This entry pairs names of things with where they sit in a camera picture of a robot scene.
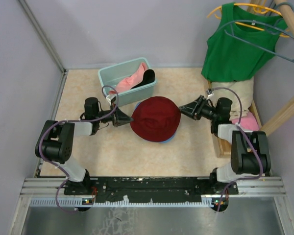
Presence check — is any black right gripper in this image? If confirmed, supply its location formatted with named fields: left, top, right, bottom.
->
left=179, top=95, right=219, bottom=121

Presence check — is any yellow clothes hanger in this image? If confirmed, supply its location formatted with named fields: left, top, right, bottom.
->
left=206, top=2, right=294, bottom=38

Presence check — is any grey-blue clothes hanger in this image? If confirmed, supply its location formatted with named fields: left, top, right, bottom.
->
left=216, top=19, right=294, bottom=64

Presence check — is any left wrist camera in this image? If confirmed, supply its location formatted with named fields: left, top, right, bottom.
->
left=106, top=94, right=117, bottom=105

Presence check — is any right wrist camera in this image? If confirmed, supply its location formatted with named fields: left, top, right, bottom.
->
left=205, top=88, right=214, bottom=99

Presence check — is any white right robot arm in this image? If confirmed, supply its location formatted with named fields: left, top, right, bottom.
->
left=113, top=95, right=271, bottom=194

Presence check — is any light teal plastic bin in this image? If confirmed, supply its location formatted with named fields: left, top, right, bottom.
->
left=98, top=57, right=157, bottom=107

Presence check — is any aluminium frame post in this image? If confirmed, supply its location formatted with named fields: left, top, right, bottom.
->
left=17, top=0, right=66, bottom=73

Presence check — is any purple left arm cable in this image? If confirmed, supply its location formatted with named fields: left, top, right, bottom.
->
left=39, top=85, right=120, bottom=212

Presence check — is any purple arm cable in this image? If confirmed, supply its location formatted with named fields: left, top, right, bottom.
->
left=210, top=87, right=264, bottom=212
left=39, top=85, right=120, bottom=212

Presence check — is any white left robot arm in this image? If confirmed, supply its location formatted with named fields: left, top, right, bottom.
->
left=35, top=95, right=133, bottom=195

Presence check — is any slanted wooden beam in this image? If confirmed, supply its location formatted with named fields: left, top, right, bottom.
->
left=260, top=96, right=294, bottom=137

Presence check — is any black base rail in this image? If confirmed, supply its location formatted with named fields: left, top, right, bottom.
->
left=64, top=176, right=226, bottom=203

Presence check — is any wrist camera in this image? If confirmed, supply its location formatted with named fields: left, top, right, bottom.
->
left=106, top=94, right=117, bottom=105
left=205, top=88, right=214, bottom=99

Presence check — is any pink cloth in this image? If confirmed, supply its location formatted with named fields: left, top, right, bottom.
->
left=240, top=112, right=260, bottom=131

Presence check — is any wooden tray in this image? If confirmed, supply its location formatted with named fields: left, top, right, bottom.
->
left=205, top=79, right=270, bottom=159

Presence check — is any beige bucket hat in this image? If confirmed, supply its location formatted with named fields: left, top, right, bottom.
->
left=131, top=69, right=155, bottom=89

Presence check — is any dark red bucket hat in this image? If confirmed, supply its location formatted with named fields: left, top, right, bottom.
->
left=130, top=96, right=181, bottom=142

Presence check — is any wooden rack pole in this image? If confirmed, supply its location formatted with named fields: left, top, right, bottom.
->
left=274, top=0, right=294, bottom=37

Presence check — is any green tank top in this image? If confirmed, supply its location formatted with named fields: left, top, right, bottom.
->
left=201, top=2, right=287, bottom=82

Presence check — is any blue bucket hat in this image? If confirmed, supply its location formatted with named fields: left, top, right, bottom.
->
left=133, top=102, right=176, bottom=144

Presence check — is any pink bucket hat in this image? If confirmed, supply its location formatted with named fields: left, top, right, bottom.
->
left=109, top=62, right=148, bottom=94

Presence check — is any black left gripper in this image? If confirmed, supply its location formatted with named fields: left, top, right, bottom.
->
left=95, top=102, right=134, bottom=127

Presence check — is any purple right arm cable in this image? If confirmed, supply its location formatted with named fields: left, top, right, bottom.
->
left=210, top=87, right=264, bottom=212

